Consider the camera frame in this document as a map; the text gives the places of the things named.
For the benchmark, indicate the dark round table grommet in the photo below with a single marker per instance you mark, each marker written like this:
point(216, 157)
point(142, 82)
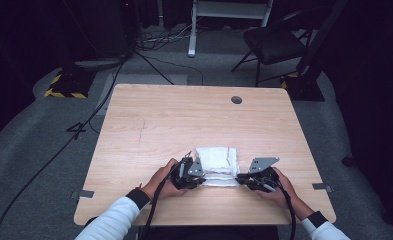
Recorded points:
point(236, 100)

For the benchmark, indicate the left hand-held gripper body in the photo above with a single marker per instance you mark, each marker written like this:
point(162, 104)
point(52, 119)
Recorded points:
point(185, 173)

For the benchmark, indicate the person's left hand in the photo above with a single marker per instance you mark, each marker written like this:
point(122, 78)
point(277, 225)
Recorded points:
point(162, 181)

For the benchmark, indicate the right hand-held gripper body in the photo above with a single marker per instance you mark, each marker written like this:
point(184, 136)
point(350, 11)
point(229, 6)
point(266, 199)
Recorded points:
point(262, 173)

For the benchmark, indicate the person's dark lap clothing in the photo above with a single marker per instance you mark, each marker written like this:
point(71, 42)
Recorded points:
point(217, 234)

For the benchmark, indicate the grey tape piece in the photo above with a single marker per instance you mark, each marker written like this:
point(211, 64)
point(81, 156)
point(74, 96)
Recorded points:
point(321, 186)
point(85, 193)

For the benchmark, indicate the person's right hand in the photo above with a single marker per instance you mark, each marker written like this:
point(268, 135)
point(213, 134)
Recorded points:
point(284, 193)

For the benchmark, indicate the black folding chair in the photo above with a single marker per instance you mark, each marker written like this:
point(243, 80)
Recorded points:
point(272, 45)

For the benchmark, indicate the white metal desk frame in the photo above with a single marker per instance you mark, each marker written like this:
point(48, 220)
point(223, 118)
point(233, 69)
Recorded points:
point(229, 10)

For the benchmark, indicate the white towel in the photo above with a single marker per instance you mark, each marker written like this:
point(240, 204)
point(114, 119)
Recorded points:
point(219, 161)

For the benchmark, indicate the dark tall box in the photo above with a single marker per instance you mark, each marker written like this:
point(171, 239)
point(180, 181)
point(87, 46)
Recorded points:
point(104, 30)

